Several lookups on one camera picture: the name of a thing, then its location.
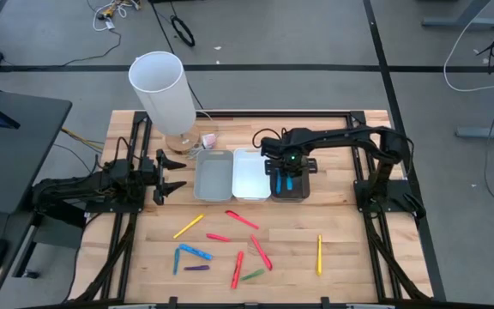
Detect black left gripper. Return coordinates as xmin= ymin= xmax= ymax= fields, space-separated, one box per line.
xmin=137 ymin=148 xmax=188 ymax=207

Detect yellow marker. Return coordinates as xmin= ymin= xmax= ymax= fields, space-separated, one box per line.
xmin=315 ymin=233 xmax=323 ymax=276
xmin=172 ymin=213 xmax=206 ymax=240

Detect long pink marker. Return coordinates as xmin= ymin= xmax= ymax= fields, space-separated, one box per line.
xmin=250 ymin=233 xmax=274 ymax=271
xmin=225 ymin=209 xmax=261 ymax=231

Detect thick blue marker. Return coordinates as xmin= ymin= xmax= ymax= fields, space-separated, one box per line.
xmin=178 ymin=243 xmax=214 ymax=262

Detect red marker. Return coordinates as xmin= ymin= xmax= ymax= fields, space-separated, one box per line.
xmin=230 ymin=251 xmax=245 ymax=290

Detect green marker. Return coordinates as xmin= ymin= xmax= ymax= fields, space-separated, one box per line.
xmin=239 ymin=268 xmax=266 ymax=282

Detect dark translucent plastic bin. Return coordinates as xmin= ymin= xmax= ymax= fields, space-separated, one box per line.
xmin=269 ymin=148 xmax=311 ymax=203

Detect grey plastic bin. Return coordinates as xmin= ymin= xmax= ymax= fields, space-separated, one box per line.
xmin=193 ymin=148 xmax=235 ymax=203

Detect white plastic bin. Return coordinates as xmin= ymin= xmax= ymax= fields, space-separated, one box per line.
xmin=232 ymin=147 xmax=273 ymax=203

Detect white cylindrical lamp shade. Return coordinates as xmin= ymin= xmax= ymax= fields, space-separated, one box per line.
xmin=127 ymin=50 xmax=201 ymax=155

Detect black desk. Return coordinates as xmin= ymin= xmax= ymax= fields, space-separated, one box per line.
xmin=0 ymin=88 xmax=74 ymax=309

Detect desk leg with caster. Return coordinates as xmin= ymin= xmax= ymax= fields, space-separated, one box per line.
xmin=13 ymin=209 xmax=86 ymax=280

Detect grey desk foot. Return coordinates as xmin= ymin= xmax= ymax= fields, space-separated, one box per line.
xmin=455 ymin=118 xmax=494 ymax=141
xmin=421 ymin=0 xmax=494 ymax=30

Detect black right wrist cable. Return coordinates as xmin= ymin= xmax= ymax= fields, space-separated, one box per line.
xmin=251 ymin=127 xmax=283 ymax=150

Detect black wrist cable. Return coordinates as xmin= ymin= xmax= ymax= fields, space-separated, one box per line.
xmin=115 ymin=136 xmax=133 ymax=164
xmin=251 ymin=127 xmax=283 ymax=150

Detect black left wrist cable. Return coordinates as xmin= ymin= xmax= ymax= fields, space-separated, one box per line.
xmin=115 ymin=136 xmax=133 ymax=164

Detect black aluminium table frame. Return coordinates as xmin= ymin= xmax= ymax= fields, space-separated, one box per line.
xmin=69 ymin=110 xmax=435 ymax=309

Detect yellow cables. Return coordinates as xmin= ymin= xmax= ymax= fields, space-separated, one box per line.
xmin=61 ymin=127 xmax=105 ymax=154

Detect black cable coil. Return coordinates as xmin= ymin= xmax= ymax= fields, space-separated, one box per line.
xmin=170 ymin=15 xmax=196 ymax=48

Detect white cable bundle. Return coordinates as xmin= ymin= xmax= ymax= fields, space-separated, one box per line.
xmin=86 ymin=0 xmax=143 ymax=32

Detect long white cable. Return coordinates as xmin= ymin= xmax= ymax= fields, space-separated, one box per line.
xmin=443 ymin=0 xmax=494 ymax=94

